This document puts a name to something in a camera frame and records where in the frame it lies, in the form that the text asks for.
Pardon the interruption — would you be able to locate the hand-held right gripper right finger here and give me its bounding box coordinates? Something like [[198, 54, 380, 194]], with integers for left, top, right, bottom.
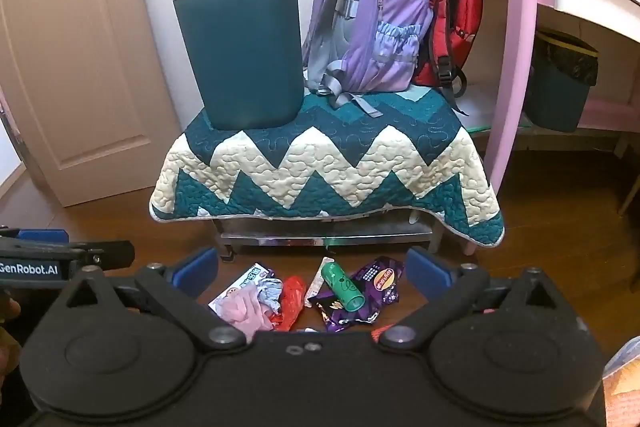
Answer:
[[377, 246, 577, 351]]

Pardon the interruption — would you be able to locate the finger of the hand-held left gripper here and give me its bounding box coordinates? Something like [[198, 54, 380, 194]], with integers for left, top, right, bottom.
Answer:
[[69, 240, 137, 275], [0, 227, 70, 250]]

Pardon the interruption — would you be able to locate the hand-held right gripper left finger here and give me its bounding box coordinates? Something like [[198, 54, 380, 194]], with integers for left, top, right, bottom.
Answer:
[[57, 247, 248, 351]]

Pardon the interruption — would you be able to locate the white wet wipe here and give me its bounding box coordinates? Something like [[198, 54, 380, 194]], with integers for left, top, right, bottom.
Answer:
[[255, 277, 284, 316]]

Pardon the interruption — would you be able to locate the green cylinder tube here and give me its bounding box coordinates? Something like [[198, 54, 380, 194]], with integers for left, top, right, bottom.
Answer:
[[320, 262, 365, 313]]

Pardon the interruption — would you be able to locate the red plastic wrapper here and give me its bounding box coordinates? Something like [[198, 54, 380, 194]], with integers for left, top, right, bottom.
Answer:
[[270, 276, 307, 333]]

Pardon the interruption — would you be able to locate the dark teal trash bin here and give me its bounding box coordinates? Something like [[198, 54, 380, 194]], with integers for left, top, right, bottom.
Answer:
[[173, 0, 306, 132]]

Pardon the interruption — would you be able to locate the person's left hand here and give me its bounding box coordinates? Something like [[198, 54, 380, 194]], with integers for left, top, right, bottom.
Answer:
[[0, 296, 24, 377]]

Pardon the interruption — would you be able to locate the white printed snack packet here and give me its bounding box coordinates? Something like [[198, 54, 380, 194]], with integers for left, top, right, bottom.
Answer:
[[207, 263, 279, 313]]

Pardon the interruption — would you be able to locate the crumpled pink tissue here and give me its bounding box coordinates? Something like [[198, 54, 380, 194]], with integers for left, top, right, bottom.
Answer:
[[216, 284, 274, 334]]

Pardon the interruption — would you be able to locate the dark purple snack bag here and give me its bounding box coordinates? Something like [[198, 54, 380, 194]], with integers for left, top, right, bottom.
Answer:
[[309, 294, 381, 333]]

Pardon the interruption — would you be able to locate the white stick packet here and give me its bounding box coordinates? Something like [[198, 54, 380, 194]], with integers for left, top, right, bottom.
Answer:
[[304, 257, 335, 308]]

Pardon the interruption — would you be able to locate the teal cream zigzag quilted blanket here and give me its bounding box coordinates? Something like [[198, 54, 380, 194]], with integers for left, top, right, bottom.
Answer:
[[148, 86, 505, 251]]

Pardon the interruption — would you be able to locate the green floor mat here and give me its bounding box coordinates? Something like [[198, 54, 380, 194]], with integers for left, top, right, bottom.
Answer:
[[465, 114, 532, 136]]

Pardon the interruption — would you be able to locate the beige wooden door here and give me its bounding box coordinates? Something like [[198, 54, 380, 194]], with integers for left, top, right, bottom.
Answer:
[[0, 0, 184, 208]]

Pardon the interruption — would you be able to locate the dark bin with black bag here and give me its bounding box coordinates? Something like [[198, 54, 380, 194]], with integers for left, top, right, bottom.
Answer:
[[525, 29, 600, 134]]

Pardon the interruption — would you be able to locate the wooden chair leg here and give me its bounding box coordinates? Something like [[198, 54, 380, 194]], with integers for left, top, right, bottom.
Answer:
[[617, 172, 640, 216]]

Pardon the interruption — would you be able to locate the orange patterned cloth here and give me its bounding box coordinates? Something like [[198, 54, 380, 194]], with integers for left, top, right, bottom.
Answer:
[[602, 337, 640, 427]]

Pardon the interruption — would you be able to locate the red backpack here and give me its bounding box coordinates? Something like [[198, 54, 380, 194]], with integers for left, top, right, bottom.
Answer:
[[412, 0, 485, 116]]

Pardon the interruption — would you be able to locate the pink desk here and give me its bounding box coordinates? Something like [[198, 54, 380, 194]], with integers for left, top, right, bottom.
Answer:
[[434, 0, 640, 258]]

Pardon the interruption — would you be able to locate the purple backpack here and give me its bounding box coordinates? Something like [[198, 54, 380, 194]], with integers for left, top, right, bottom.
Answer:
[[302, 0, 436, 118]]

